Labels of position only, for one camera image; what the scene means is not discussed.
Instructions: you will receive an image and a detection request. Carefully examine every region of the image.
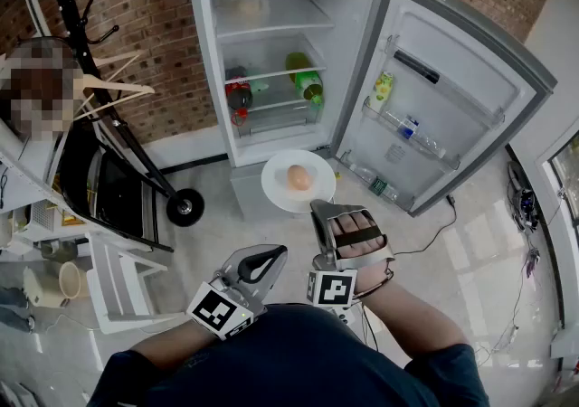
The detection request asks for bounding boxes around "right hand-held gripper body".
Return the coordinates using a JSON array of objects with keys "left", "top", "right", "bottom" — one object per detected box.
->
[{"left": 307, "top": 203, "right": 396, "bottom": 309}]

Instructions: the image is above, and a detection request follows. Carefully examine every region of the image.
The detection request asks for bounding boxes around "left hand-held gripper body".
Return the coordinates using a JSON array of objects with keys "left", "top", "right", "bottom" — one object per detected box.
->
[{"left": 185, "top": 264, "right": 269, "bottom": 342}]

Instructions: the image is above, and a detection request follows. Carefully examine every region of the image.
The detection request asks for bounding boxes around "brown egg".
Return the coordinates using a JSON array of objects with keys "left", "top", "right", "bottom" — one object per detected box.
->
[{"left": 286, "top": 164, "right": 313, "bottom": 192}]

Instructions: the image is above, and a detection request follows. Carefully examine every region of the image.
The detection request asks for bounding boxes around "white round plate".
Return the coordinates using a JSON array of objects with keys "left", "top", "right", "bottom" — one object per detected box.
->
[{"left": 261, "top": 149, "right": 337, "bottom": 215}]

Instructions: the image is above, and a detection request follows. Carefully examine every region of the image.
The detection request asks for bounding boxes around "white fridge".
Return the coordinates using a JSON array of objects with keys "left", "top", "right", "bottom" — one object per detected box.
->
[{"left": 187, "top": 0, "right": 558, "bottom": 222}]

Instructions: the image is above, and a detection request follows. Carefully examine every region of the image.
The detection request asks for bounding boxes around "person's left forearm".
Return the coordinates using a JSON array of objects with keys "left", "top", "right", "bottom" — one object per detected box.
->
[{"left": 129, "top": 317, "right": 219, "bottom": 373}]

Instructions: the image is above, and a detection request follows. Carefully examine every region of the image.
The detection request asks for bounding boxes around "person's right forearm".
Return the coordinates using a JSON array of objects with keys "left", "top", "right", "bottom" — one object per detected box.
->
[{"left": 354, "top": 260, "right": 470, "bottom": 357}]

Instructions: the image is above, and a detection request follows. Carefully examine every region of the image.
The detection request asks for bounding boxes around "person's right hand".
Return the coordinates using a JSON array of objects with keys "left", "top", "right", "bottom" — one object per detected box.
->
[{"left": 331, "top": 213, "right": 387, "bottom": 258}]

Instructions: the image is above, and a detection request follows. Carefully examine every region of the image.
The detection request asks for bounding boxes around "water bottle green label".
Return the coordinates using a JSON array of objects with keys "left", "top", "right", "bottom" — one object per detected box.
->
[{"left": 347, "top": 163, "right": 402, "bottom": 204}]

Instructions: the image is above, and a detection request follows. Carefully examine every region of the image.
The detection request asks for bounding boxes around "person's dark blue shirt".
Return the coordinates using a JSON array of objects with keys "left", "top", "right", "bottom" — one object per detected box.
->
[{"left": 87, "top": 303, "right": 493, "bottom": 407}]

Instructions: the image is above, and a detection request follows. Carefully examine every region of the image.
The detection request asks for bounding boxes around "white metal shelf rack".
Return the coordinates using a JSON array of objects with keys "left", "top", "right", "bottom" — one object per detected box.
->
[{"left": 84, "top": 232, "right": 183, "bottom": 336}]

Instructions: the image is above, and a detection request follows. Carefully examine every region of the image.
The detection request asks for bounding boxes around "water bottle blue label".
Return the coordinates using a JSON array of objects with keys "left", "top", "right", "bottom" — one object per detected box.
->
[{"left": 384, "top": 110, "right": 448, "bottom": 159}]

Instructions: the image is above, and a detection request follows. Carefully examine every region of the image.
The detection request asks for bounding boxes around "green plastic bottle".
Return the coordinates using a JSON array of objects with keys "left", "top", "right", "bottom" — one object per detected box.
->
[{"left": 284, "top": 52, "right": 326, "bottom": 107}]

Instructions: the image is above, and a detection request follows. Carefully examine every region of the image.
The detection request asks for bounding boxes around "yellow green drink carton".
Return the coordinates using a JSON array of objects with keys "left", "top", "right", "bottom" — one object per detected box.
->
[{"left": 368, "top": 71, "right": 395, "bottom": 113}]

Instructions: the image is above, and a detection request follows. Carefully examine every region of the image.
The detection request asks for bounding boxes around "dark cola bottle red cap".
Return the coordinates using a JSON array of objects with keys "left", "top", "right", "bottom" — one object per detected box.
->
[{"left": 224, "top": 65, "right": 254, "bottom": 127}]

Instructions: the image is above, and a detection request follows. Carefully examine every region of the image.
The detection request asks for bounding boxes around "beige waste bin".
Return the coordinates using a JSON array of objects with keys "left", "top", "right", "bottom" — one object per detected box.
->
[{"left": 57, "top": 260, "right": 83, "bottom": 301}]

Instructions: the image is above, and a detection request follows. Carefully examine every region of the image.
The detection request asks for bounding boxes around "long black object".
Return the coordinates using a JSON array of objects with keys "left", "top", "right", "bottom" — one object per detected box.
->
[{"left": 392, "top": 49, "right": 441, "bottom": 83}]

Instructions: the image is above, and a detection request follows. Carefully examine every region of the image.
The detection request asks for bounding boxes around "white power strip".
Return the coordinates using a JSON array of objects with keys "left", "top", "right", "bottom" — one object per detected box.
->
[{"left": 473, "top": 322, "right": 522, "bottom": 366}]

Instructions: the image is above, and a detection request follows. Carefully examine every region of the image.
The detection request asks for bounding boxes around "black coat rack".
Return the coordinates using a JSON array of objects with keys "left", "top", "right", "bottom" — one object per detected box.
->
[{"left": 16, "top": 0, "right": 206, "bottom": 229}]

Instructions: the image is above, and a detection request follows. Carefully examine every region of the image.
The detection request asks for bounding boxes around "wooden clothes hanger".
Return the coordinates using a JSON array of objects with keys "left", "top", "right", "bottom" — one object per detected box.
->
[{"left": 71, "top": 49, "right": 157, "bottom": 124}]

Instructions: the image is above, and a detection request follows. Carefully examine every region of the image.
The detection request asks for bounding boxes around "clear bag of food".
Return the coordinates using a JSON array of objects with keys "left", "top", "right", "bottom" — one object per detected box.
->
[{"left": 224, "top": 0, "right": 273, "bottom": 23}]

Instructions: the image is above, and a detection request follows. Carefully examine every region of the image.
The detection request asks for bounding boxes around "white shelf unit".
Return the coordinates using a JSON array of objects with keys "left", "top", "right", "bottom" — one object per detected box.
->
[{"left": 0, "top": 115, "right": 91, "bottom": 257}]

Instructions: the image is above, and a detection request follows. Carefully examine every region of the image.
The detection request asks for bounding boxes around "white box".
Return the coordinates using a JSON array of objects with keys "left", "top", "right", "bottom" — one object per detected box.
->
[{"left": 548, "top": 327, "right": 579, "bottom": 374}]

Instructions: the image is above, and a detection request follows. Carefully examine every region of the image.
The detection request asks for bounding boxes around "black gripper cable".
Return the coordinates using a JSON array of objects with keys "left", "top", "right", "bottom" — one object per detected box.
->
[{"left": 360, "top": 300, "right": 382, "bottom": 353}]

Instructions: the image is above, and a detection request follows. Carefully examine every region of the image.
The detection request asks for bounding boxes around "thin black cable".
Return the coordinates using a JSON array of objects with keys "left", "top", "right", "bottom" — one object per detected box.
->
[{"left": 392, "top": 194, "right": 459, "bottom": 258}]

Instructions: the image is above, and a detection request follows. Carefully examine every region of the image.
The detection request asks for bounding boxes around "white floor cable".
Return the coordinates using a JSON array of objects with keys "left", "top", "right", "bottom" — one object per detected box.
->
[{"left": 42, "top": 311, "right": 104, "bottom": 334}]

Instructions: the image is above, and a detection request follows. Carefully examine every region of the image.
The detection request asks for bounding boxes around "purple cable bundle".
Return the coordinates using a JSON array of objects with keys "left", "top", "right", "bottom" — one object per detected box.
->
[{"left": 523, "top": 245, "right": 543, "bottom": 280}]

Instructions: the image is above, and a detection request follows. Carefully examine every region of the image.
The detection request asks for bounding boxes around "tangle of black cables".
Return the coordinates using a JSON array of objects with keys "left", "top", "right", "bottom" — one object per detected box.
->
[{"left": 505, "top": 159, "right": 543, "bottom": 235}]

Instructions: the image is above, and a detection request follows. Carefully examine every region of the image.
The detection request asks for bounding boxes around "window frame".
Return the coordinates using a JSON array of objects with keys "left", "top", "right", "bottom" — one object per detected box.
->
[{"left": 537, "top": 128, "right": 579, "bottom": 237}]

